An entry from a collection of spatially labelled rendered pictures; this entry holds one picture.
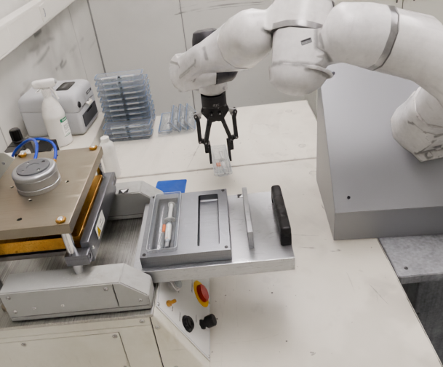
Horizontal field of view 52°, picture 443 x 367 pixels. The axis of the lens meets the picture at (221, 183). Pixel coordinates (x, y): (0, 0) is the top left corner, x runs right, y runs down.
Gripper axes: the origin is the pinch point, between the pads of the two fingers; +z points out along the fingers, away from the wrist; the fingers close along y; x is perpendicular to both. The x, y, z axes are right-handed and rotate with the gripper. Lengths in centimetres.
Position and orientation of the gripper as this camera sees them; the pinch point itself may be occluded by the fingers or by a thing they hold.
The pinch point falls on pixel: (219, 151)
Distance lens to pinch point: 146.2
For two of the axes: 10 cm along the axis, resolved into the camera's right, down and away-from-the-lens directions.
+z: 1.0, 8.4, 5.4
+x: -1.1, -5.3, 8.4
